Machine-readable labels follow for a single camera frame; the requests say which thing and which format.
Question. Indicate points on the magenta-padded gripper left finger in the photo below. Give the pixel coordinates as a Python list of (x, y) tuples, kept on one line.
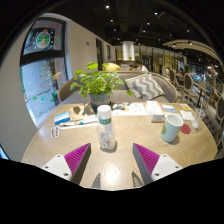
[(78, 158)]

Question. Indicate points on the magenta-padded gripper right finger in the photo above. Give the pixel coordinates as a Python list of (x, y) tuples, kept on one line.
[(146, 158)]

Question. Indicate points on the clear plastic water bottle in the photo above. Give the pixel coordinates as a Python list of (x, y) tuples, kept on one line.
[(106, 133)]

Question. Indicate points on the pill blister pack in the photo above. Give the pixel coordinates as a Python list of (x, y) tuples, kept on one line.
[(55, 132)]

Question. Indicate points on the pale green ceramic mug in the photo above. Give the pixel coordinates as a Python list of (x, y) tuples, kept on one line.
[(170, 130)]

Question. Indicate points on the small blue and white box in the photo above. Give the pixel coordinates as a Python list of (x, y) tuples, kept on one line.
[(62, 118)]

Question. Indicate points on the white cardboard box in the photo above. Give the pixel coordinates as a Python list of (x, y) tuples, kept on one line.
[(155, 111)]

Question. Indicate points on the flat round red coaster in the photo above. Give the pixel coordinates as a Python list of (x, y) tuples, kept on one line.
[(186, 129)]

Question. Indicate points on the white printed menu sheet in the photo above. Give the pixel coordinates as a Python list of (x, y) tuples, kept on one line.
[(133, 109)]

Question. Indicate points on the small blue white tissue pack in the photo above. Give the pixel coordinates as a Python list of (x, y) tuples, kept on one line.
[(168, 108)]

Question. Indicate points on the white paper napkin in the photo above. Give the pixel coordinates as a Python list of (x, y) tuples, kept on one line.
[(186, 115)]

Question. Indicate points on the yellow framed table card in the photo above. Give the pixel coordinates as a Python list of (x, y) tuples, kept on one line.
[(185, 107)]

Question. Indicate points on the dark tufted armchair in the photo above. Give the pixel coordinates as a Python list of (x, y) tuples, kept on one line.
[(211, 128)]

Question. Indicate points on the grey zigzag striped cushion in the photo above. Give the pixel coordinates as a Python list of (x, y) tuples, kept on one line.
[(145, 86)]

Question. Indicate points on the grey curved sofa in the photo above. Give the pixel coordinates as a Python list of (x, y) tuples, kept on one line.
[(166, 88)]

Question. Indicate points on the green potted plant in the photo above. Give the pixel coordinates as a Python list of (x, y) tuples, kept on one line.
[(98, 83)]

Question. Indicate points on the group of dining chairs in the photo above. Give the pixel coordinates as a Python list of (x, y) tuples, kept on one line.
[(188, 81)]

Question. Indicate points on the decorated glass window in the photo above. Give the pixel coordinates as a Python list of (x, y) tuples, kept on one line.
[(41, 76)]

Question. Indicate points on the person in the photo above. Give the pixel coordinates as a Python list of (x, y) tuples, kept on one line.
[(141, 66), (111, 67)]

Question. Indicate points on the white round column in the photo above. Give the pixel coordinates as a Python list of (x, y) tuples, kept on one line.
[(128, 50)]

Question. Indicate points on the group of ceiling lights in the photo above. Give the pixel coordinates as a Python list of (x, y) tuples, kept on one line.
[(107, 6)]

